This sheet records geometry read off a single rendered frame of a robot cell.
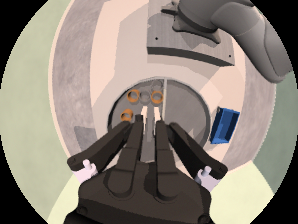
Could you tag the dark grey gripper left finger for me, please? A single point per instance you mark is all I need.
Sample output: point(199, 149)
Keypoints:
point(97, 157)

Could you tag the blue shallow tray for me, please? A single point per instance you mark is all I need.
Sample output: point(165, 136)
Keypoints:
point(223, 126)

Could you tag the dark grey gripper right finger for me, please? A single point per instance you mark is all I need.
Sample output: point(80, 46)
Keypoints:
point(203, 168)

